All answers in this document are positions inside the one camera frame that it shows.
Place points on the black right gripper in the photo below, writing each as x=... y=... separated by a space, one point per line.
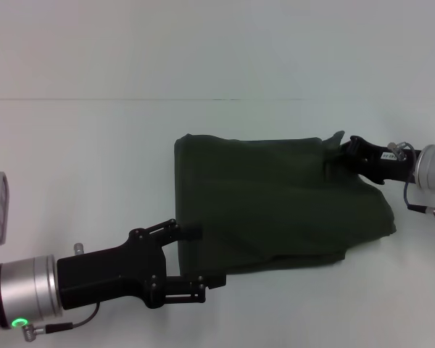
x=384 y=161

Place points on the dark green t-shirt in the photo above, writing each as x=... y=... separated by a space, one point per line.
x=268 y=203

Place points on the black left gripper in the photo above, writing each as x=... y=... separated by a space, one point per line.
x=108 y=275

